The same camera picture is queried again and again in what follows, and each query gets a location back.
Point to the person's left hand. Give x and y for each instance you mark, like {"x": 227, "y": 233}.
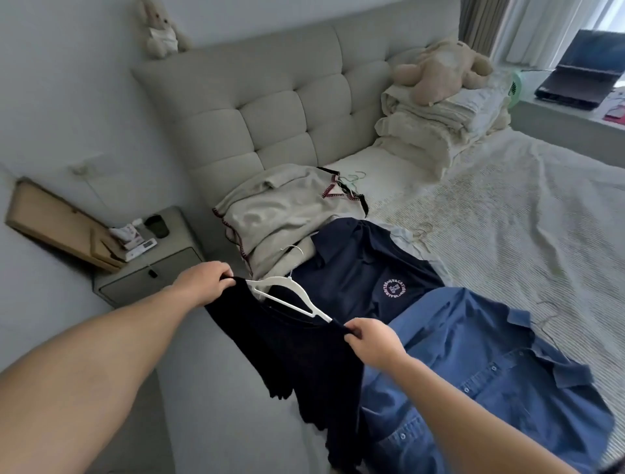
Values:
{"x": 202, "y": 283}

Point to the person's right hand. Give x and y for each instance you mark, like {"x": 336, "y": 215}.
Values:
{"x": 376, "y": 342}

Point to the white plastic hanger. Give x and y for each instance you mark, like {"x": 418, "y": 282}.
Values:
{"x": 273, "y": 282}

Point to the navy Vacation logo t-shirt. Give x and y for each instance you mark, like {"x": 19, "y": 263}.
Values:
{"x": 351, "y": 273}

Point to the plain navy top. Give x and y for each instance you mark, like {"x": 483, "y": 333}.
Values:
{"x": 302, "y": 361}

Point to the white zip polo shirt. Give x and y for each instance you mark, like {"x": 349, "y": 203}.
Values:
{"x": 410, "y": 244}

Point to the grey sweater red stitching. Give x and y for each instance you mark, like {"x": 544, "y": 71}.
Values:
{"x": 278, "y": 210}

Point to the blue denim shirt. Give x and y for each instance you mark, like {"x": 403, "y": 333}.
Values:
{"x": 488, "y": 390}

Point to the light blue hanger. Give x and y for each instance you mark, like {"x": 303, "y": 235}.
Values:
{"x": 347, "y": 183}

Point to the pale pink hanger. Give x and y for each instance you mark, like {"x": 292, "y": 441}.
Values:
{"x": 549, "y": 327}

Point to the person's left forearm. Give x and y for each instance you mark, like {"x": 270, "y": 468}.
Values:
{"x": 78, "y": 381}

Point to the person's right forearm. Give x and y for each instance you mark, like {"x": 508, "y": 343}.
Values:
{"x": 464, "y": 429}

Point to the beige nightstand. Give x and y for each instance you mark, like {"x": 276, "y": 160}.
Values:
{"x": 161, "y": 259}

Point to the black cup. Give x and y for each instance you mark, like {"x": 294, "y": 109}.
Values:
{"x": 157, "y": 227}

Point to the brown wooden board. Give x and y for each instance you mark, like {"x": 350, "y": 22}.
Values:
{"x": 53, "y": 220}

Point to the bed with white bedspread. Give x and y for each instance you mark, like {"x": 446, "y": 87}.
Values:
{"x": 537, "y": 220}

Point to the stack of white bedding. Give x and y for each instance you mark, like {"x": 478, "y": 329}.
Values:
{"x": 429, "y": 132}

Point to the cream teddy bear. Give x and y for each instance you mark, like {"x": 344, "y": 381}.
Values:
{"x": 163, "y": 31}

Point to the beige plush toy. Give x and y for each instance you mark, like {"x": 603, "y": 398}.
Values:
{"x": 439, "y": 73}

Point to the white bay window ledge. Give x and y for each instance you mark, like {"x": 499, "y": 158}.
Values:
{"x": 552, "y": 127}

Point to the small green fan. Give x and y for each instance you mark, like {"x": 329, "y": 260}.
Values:
{"x": 514, "y": 88}

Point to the beige curtain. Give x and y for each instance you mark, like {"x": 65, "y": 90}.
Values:
{"x": 481, "y": 19}

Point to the black laptop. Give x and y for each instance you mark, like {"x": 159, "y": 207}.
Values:
{"x": 586, "y": 68}

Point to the white sheer curtain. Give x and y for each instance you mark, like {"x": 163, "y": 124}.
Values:
{"x": 547, "y": 24}

